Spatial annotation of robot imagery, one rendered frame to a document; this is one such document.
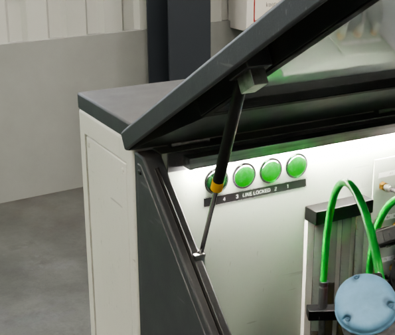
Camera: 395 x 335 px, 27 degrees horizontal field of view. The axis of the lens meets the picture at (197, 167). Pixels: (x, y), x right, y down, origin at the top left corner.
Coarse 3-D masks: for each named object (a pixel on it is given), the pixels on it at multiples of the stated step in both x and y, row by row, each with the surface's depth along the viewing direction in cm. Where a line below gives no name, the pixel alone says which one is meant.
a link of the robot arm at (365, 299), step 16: (352, 288) 100; (368, 288) 100; (384, 288) 99; (336, 304) 100; (352, 304) 99; (368, 304) 99; (384, 304) 98; (352, 320) 98; (368, 320) 98; (384, 320) 98
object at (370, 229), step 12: (348, 180) 143; (336, 192) 151; (360, 192) 138; (360, 204) 135; (324, 228) 160; (372, 228) 132; (324, 240) 161; (372, 240) 130; (324, 252) 162; (372, 252) 129; (324, 264) 163; (324, 276) 164
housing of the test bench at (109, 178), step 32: (96, 96) 168; (128, 96) 168; (160, 96) 168; (96, 128) 165; (96, 160) 168; (128, 160) 152; (96, 192) 171; (128, 192) 155; (96, 224) 174; (128, 224) 158; (96, 256) 177; (128, 256) 161; (96, 288) 181; (128, 288) 163; (96, 320) 185; (128, 320) 166
